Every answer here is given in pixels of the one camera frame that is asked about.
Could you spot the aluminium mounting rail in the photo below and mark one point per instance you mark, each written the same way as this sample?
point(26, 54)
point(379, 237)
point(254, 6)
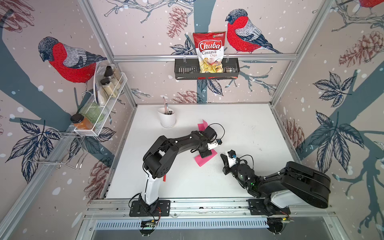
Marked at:
point(197, 208)

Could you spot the pink square paper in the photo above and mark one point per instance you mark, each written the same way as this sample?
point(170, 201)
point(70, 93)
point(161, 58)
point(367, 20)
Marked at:
point(202, 126)
point(201, 161)

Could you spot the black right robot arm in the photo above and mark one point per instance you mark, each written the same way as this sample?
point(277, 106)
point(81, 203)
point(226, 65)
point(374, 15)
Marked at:
point(275, 193)

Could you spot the black wire basket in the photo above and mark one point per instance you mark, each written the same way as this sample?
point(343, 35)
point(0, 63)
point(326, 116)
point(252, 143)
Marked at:
point(192, 69)

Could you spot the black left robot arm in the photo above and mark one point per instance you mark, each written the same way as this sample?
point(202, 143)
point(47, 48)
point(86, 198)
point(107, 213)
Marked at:
point(159, 159)

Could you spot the white cup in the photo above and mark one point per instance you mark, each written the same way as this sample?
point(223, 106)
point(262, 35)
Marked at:
point(167, 120)

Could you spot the pink pen in cup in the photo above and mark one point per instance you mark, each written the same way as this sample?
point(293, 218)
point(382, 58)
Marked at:
point(166, 109)

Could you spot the chrome wire hook rack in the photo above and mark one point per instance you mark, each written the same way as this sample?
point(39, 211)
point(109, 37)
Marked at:
point(61, 150)

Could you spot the Chuba cassava chips bag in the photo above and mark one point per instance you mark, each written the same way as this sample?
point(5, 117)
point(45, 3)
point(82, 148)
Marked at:
point(210, 51)

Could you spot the beige spice bottle black cap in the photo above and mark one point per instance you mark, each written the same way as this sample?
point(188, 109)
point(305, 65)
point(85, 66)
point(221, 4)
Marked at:
point(109, 88)

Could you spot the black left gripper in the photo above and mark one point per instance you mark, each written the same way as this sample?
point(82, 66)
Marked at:
point(206, 154)

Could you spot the white wire shelf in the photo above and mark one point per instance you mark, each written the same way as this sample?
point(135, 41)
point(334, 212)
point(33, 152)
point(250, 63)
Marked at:
point(100, 97)

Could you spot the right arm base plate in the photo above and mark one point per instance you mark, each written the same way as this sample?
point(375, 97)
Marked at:
point(258, 207)

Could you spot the orange spice jar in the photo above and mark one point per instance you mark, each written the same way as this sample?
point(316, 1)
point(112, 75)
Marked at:
point(81, 122)

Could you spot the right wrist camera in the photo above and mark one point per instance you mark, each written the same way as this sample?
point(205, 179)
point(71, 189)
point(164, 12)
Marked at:
point(232, 158)

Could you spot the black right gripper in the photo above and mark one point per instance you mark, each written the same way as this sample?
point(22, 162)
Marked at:
point(225, 164)

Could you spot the green glass jar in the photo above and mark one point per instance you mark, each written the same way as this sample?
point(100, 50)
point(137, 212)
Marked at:
point(92, 112)

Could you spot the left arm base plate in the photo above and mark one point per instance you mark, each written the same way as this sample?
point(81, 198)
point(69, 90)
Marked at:
point(160, 208)

